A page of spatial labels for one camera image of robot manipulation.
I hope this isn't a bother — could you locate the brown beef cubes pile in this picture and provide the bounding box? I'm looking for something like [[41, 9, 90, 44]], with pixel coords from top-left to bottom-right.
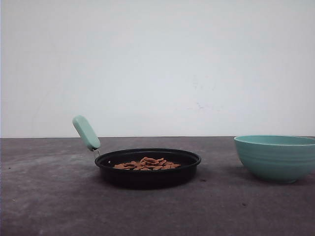
[[114, 156, 181, 171]]

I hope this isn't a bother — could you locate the black frying pan teal handle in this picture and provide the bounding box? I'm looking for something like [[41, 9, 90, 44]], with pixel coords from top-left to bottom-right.
[[72, 115, 202, 190]]

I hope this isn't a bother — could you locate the teal ceramic bowl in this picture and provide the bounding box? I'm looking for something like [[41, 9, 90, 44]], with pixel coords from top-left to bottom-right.
[[234, 135, 315, 183]]

